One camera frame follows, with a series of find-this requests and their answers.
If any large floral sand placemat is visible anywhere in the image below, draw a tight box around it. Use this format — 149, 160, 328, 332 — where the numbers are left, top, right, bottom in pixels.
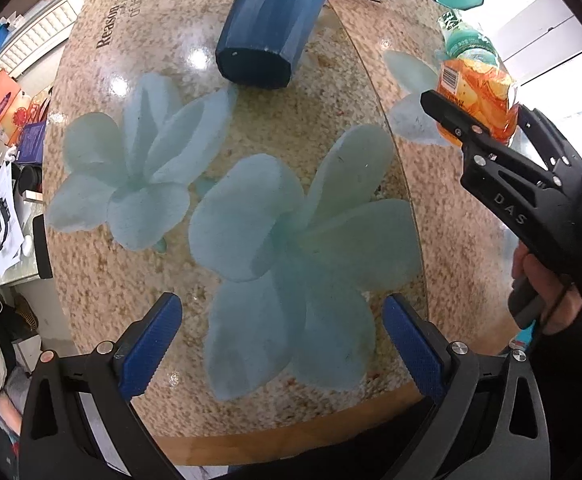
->
42, 0, 428, 442

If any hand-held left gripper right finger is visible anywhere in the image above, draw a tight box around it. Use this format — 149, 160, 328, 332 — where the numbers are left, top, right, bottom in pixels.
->
383, 293, 553, 480

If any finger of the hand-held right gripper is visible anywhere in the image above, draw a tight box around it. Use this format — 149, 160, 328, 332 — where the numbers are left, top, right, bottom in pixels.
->
516, 104, 582, 184
419, 89, 495, 149

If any orange drink bottle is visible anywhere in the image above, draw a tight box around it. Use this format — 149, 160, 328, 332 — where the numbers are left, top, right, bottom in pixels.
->
435, 57, 520, 149

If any white paper black print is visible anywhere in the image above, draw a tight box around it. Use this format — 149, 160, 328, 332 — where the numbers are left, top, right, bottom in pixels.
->
0, 161, 24, 277

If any dark blue box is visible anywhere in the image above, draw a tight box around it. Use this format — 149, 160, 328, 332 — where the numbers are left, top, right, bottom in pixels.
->
17, 121, 48, 164

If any white slatted rack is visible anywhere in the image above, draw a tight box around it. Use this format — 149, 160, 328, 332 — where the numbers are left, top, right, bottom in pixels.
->
0, 0, 86, 87

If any dark blue faceted cup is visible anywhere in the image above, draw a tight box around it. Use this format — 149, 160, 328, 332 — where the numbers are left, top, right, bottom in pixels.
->
214, 0, 331, 90

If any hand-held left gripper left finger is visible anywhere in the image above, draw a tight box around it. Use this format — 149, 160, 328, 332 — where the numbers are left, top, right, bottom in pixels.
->
20, 292, 183, 480

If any person's right forearm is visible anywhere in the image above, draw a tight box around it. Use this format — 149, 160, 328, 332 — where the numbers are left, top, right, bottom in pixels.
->
530, 292, 582, 363

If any person's right hand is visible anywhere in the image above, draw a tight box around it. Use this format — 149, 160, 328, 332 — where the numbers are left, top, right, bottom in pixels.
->
511, 242, 582, 336

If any green label plastic bottle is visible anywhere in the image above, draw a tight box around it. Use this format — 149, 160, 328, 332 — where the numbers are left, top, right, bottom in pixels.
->
438, 9, 499, 67

